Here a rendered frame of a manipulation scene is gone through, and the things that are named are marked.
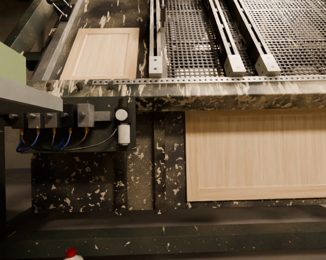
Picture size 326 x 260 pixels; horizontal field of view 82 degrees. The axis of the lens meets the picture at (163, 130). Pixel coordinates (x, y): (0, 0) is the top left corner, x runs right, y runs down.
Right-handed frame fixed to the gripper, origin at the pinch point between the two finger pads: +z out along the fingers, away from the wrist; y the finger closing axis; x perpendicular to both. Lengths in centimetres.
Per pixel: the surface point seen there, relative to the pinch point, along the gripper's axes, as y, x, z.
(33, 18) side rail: 21, 83, 5
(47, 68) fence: -29, 59, 5
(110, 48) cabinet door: -9.6, 29.9, 6.8
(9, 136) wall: 61, 259, 215
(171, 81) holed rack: -41.6, -2.8, 3.0
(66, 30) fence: 8, 59, 6
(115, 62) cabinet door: -22.2, 25.9, 6.8
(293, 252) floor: -110, -65, 60
